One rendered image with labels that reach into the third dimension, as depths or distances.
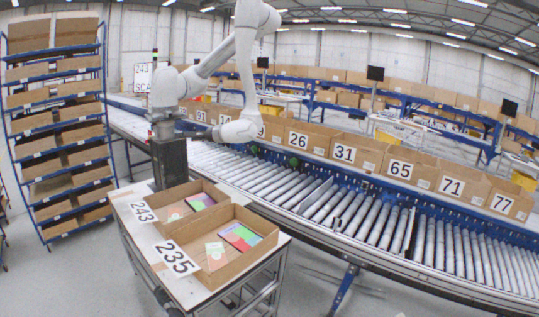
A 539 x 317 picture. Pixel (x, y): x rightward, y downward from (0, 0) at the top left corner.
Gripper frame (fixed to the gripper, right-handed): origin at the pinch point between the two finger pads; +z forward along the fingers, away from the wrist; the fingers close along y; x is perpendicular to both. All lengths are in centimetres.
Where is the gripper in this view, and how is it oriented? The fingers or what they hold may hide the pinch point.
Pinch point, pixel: (185, 137)
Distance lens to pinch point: 127.0
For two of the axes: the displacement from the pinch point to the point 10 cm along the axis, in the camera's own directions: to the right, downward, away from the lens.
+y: 3.6, 0.2, 9.3
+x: -0.2, -10.0, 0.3
